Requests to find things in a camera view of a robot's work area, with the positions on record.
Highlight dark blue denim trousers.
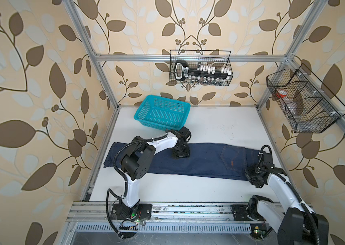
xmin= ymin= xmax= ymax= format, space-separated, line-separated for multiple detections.
xmin=103 ymin=141 xmax=266 ymax=181

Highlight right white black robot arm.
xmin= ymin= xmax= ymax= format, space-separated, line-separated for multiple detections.
xmin=245 ymin=145 xmax=329 ymax=245

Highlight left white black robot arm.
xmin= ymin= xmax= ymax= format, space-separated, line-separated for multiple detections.
xmin=106 ymin=127 xmax=191 ymax=239

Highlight teal plastic basket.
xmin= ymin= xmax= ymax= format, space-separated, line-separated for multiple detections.
xmin=134 ymin=95 xmax=191 ymax=131

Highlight black socket tool set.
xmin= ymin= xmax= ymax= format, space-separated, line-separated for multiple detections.
xmin=172 ymin=60 xmax=233 ymax=86

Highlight red capped clear container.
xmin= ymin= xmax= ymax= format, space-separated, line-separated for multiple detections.
xmin=275 ymin=89 xmax=288 ymax=99

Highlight back black wire basket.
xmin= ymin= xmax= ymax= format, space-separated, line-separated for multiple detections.
xmin=169 ymin=49 xmax=233 ymax=86

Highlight black wire basket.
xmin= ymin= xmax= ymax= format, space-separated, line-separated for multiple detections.
xmin=266 ymin=63 xmax=345 ymax=134
xmin=169 ymin=49 xmax=233 ymax=86

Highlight right black wire basket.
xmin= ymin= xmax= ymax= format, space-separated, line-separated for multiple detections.
xmin=266 ymin=63 xmax=345 ymax=134

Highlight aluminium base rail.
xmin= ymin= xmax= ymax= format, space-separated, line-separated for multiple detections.
xmin=65 ymin=201 xmax=323 ymax=235

